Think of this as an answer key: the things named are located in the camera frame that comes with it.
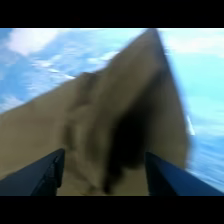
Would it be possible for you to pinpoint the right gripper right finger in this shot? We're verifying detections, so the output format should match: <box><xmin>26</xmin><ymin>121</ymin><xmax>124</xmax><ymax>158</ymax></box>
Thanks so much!
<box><xmin>144</xmin><ymin>151</ymin><xmax>224</xmax><ymax>197</ymax></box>

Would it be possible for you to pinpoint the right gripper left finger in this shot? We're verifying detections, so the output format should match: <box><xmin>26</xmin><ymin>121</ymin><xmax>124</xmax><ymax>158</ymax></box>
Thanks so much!
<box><xmin>0</xmin><ymin>148</ymin><xmax>66</xmax><ymax>197</ymax></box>

